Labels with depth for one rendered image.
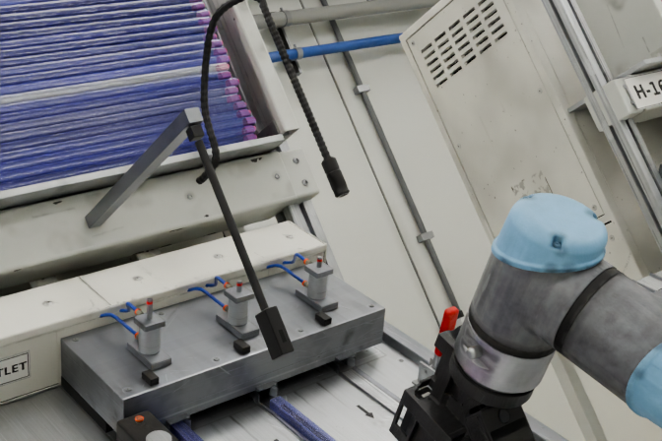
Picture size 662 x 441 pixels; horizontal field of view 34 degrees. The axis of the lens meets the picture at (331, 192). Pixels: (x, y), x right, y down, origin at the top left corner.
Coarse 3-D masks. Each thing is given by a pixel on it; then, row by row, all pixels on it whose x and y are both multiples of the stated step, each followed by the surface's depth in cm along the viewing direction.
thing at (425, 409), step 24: (456, 336) 91; (456, 360) 87; (432, 384) 93; (456, 384) 86; (408, 408) 92; (432, 408) 91; (456, 408) 90; (480, 408) 88; (504, 408) 85; (408, 432) 93; (432, 432) 90; (456, 432) 89
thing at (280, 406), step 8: (272, 400) 114; (280, 400) 115; (272, 408) 114; (280, 408) 113; (288, 408) 113; (288, 416) 112; (296, 416) 112; (304, 416) 112; (296, 424) 112; (304, 424) 111; (312, 424) 111; (304, 432) 110; (312, 432) 110; (320, 432) 110; (312, 440) 110; (320, 440) 109; (328, 440) 109
